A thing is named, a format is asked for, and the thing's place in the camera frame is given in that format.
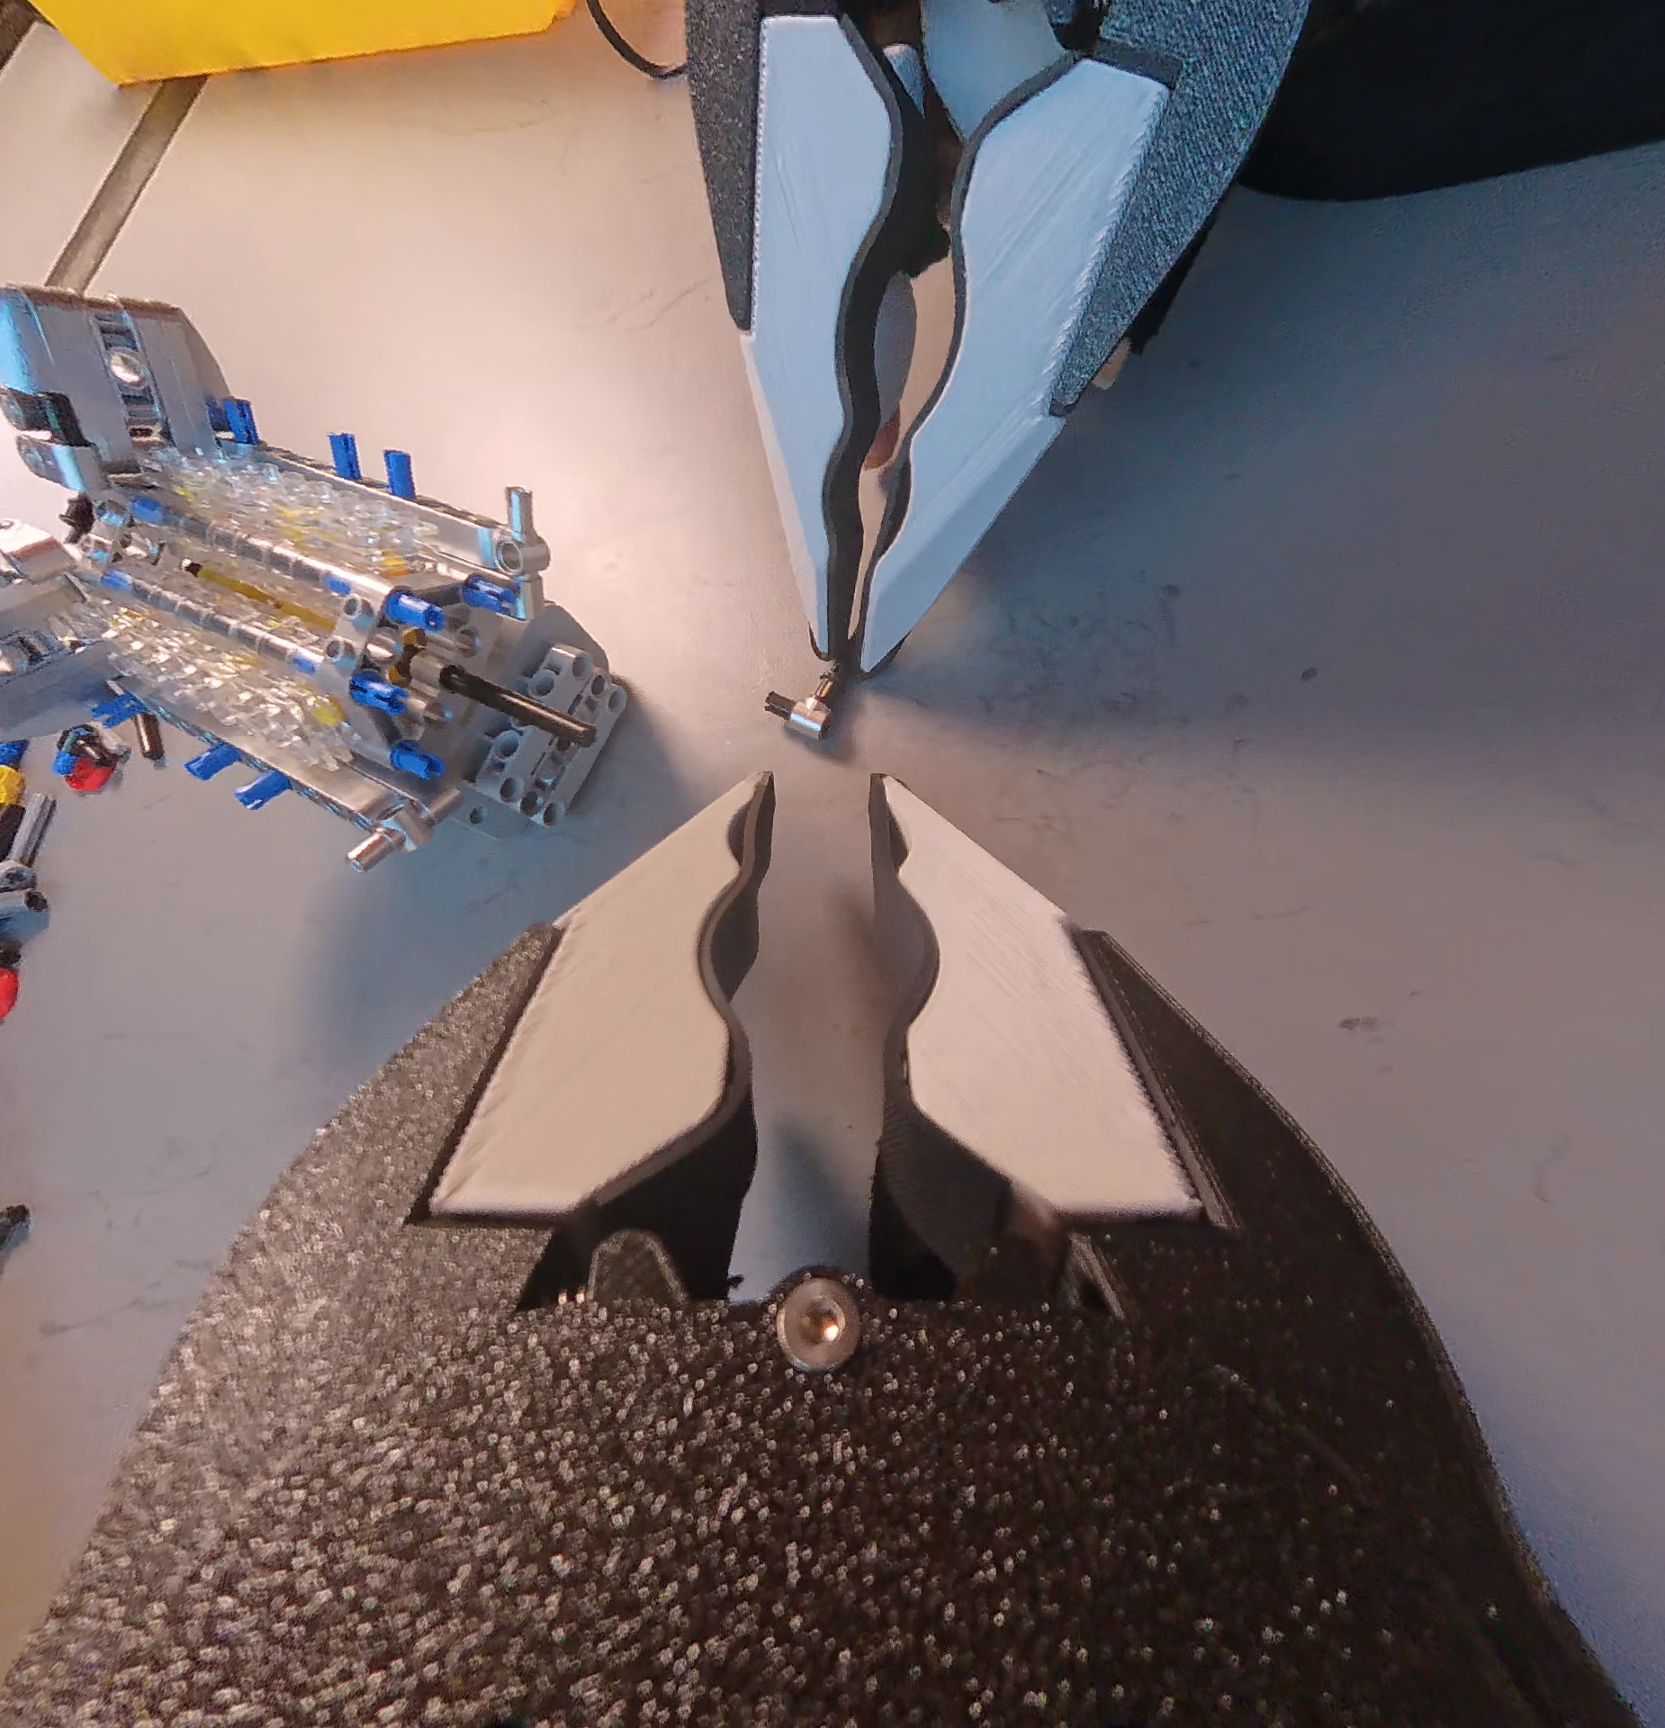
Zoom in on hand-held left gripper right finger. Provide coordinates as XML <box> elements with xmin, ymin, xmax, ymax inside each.
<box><xmin>868</xmin><ymin>776</ymin><xmax>1209</xmax><ymax>1249</ymax></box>

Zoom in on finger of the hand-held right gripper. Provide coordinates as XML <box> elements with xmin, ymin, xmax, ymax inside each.
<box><xmin>739</xmin><ymin>9</ymin><xmax>944</xmax><ymax>666</ymax></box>
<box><xmin>847</xmin><ymin>54</ymin><xmax>1178</xmax><ymax>677</ymax></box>

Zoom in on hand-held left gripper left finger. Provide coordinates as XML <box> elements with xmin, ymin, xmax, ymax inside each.
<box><xmin>429</xmin><ymin>776</ymin><xmax>782</xmax><ymax>1231</ymax></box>

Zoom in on toy engine model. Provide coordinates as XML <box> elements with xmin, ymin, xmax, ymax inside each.
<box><xmin>0</xmin><ymin>285</ymin><xmax>627</xmax><ymax>871</ymax></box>

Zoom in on yellow plastic bin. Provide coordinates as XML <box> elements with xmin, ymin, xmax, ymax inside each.
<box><xmin>30</xmin><ymin>0</ymin><xmax>579</xmax><ymax>83</ymax></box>

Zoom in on scattered small coloured parts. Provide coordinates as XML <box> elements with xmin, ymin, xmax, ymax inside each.
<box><xmin>0</xmin><ymin>690</ymin><xmax>161</xmax><ymax>1271</ymax></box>

